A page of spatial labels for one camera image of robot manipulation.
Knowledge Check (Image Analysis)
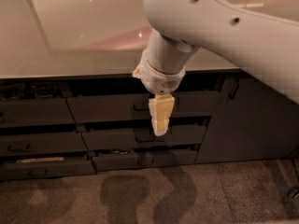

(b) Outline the dark grey drawer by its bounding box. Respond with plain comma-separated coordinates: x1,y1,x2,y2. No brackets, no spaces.
0,160,95,181
0,133,86,157
67,91,220,123
93,149,197,171
82,124,206,150
0,98,74,128

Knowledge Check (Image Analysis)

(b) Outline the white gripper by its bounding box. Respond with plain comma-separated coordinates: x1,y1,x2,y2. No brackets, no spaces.
132,51,186,136

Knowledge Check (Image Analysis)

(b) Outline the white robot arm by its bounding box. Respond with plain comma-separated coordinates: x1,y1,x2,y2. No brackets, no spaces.
133,0,299,136

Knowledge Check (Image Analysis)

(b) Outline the dark grey cabinet door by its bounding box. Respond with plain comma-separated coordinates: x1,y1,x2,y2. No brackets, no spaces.
196,74,299,163

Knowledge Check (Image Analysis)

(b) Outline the dark snack packets left drawer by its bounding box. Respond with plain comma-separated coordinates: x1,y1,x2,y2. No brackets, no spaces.
0,82,63,101

